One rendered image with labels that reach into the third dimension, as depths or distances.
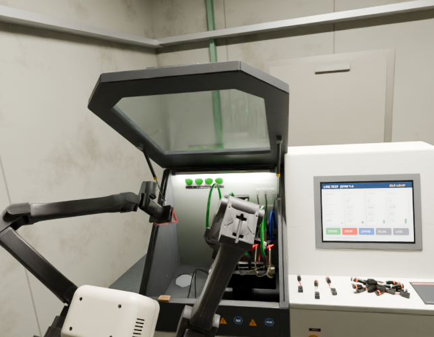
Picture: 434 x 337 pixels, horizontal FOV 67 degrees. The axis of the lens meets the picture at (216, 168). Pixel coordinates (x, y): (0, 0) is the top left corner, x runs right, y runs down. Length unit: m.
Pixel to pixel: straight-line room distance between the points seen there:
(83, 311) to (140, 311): 0.15
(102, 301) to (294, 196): 1.04
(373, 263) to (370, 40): 2.69
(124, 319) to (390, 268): 1.26
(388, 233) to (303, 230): 0.38
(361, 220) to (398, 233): 0.17
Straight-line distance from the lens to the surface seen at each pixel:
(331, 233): 1.70
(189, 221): 2.03
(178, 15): 4.46
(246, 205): 0.79
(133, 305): 0.92
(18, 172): 2.85
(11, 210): 1.28
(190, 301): 1.64
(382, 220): 1.73
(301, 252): 1.71
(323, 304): 1.56
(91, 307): 0.98
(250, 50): 4.09
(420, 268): 1.83
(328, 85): 3.90
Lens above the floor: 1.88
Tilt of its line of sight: 13 degrees down
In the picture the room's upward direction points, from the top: 4 degrees counter-clockwise
